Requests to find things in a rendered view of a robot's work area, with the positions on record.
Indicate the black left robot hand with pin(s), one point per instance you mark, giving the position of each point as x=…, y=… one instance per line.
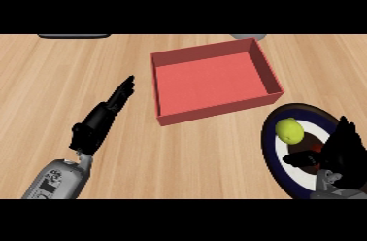
x=94, y=125

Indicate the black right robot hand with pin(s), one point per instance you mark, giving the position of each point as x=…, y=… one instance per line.
x=340, y=154

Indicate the dark flat appliance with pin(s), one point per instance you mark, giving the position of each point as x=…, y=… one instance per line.
x=73, y=35

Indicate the dark blue and white plate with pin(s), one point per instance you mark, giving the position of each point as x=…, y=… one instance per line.
x=296, y=173

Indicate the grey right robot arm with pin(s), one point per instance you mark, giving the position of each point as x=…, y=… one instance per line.
x=334, y=188

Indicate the red cardboard box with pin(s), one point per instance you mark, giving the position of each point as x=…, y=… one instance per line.
x=215, y=79

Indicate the grey round object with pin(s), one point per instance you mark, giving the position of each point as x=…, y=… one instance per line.
x=247, y=36

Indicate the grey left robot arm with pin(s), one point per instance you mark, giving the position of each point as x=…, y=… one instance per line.
x=57, y=180

